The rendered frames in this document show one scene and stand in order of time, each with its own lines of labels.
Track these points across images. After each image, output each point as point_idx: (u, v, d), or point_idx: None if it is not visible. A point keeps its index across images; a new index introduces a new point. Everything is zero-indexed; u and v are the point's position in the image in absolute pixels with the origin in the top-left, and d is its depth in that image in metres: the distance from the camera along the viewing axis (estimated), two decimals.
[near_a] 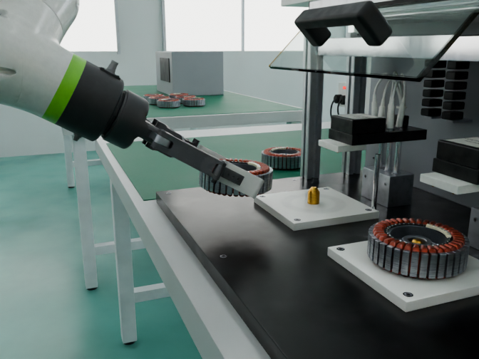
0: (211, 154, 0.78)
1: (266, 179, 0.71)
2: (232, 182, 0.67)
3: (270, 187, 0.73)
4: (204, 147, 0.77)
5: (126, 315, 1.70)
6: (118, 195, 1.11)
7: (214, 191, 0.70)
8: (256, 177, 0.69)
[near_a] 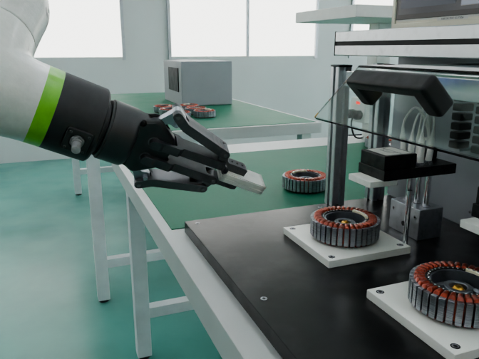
0: (235, 179, 0.67)
1: (377, 229, 0.76)
2: None
3: (378, 236, 0.78)
4: (227, 177, 0.65)
5: (142, 330, 1.71)
6: (142, 219, 1.12)
7: (331, 243, 0.76)
8: (371, 229, 0.75)
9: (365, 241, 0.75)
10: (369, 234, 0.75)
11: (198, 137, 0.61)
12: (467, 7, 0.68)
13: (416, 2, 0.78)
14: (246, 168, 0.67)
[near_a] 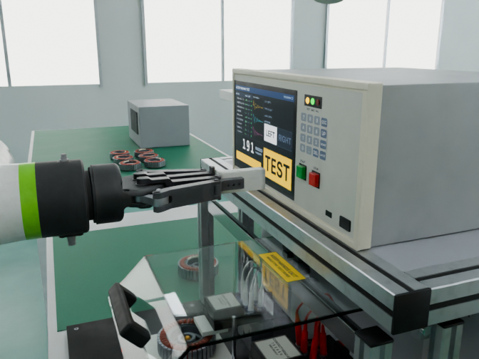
0: None
1: (208, 349, 0.92)
2: (232, 174, 0.68)
3: (213, 352, 0.94)
4: (222, 191, 0.67)
5: None
6: None
7: None
8: (200, 350, 0.90)
9: None
10: (199, 355, 0.90)
11: (184, 204, 0.61)
12: (266, 179, 0.84)
13: (243, 157, 0.93)
14: (243, 184, 0.66)
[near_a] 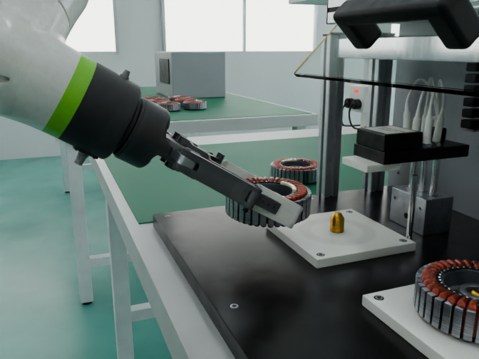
0: (262, 209, 0.57)
1: (304, 205, 0.60)
2: (236, 171, 0.68)
3: (309, 213, 0.62)
4: None
5: (122, 335, 1.58)
6: (112, 213, 1.00)
7: (245, 221, 0.59)
8: None
9: None
10: None
11: (209, 186, 0.53)
12: None
13: None
14: (277, 209, 0.56)
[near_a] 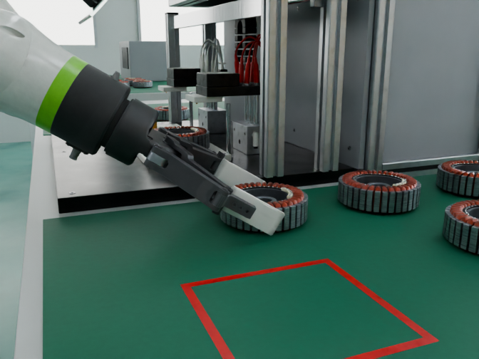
0: None
1: (294, 212, 0.58)
2: (237, 171, 0.68)
3: (302, 221, 0.59)
4: (225, 210, 0.55)
5: None
6: None
7: (232, 224, 0.59)
8: (280, 210, 0.57)
9: None
10: None
11: (179, 184, 0.53)
12: None
13: None
14: (251, 214, 0.53)
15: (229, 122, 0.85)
